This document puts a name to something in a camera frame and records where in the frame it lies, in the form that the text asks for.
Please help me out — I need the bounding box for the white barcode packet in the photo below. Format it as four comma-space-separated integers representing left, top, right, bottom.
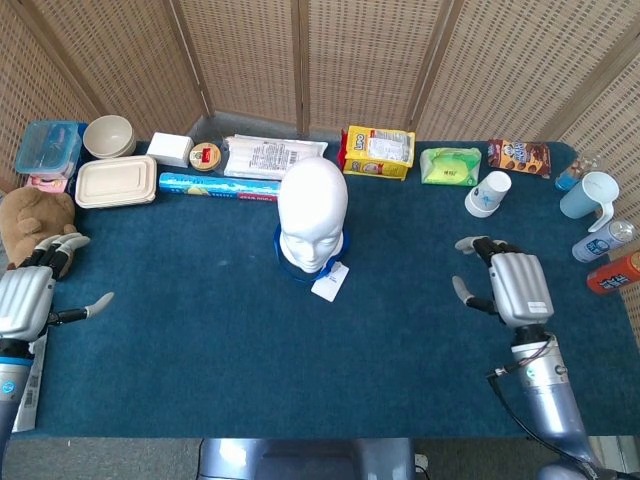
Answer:
12, 332, 49, 434

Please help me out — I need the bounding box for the yellow snack bag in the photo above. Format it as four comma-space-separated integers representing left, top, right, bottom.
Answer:
341, 124, 416, 181

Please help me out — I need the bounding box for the grey robot torso base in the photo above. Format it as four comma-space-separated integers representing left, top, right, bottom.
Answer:
198, 438, 416, 480

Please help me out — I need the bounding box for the small white cardboard box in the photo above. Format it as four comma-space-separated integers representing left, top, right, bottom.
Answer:
146, 131, 195, 168

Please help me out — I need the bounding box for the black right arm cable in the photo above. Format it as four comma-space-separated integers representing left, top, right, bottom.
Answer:
487, 367, 640, 480

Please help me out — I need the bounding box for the light blue plastic mug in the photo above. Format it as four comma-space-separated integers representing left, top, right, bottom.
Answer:
559, 171, 621, 233

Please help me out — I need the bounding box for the white blue drink can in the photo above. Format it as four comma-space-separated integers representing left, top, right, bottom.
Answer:
571, 220, 635, 264

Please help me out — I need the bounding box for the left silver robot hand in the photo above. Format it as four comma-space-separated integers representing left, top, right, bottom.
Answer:
0, 232, 115, 342

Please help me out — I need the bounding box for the white printed plastic packet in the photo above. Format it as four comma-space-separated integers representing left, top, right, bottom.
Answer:
222, 134, 330, 181

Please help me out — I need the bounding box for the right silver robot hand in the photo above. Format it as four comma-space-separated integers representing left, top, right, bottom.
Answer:
451, 235, 555, 330

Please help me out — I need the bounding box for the brown plush toy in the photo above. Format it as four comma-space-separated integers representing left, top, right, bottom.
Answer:
0, 188, 79, 274

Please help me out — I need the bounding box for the orange drink bottle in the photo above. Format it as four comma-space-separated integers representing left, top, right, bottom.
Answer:
585, 249, 640, 295

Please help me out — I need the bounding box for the white foam mannequin head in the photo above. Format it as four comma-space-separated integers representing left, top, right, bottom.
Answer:
278, 156, 349, 274

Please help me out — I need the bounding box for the green tissue pack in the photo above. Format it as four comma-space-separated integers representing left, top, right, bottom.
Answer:
418, 146, 483, 186

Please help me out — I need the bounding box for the teal table cloth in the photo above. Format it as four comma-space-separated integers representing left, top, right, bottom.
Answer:
7, 139, 634, 441

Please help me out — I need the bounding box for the beige lidded food container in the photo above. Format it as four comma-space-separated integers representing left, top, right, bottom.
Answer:
74, 154, 159, 209

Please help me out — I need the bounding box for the round tin red label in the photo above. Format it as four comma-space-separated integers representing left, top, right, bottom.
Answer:
188, 141, 225, 172

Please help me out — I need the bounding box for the blue food wrap box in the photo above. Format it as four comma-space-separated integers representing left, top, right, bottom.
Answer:
158, 172, 282, 203

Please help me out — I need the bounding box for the clear container blue lid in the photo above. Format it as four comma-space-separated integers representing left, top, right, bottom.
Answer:
13, 119, 84, 176

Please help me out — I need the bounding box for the woven wicker folding screen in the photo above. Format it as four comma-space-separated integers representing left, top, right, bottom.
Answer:
0, 0, 640, 351

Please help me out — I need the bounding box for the paper cup stack blue flower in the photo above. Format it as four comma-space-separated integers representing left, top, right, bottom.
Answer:
464, 170, 513, 220

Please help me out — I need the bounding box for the clear bottle blue label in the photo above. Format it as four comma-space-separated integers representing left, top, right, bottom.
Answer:
554, 152, 604, 192

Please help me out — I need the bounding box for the pink box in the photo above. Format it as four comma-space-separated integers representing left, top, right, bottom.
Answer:
24, 172, 71, 195

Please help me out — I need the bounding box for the blue lanyard with badge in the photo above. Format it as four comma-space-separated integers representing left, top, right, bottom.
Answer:
272, 223, 351, 303

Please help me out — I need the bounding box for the beige paper bowl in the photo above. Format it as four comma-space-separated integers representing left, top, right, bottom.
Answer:
82, 114, 137, 160

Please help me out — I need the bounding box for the brown chocolate cookie bag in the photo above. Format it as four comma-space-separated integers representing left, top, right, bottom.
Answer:
487, 138, 552, 179

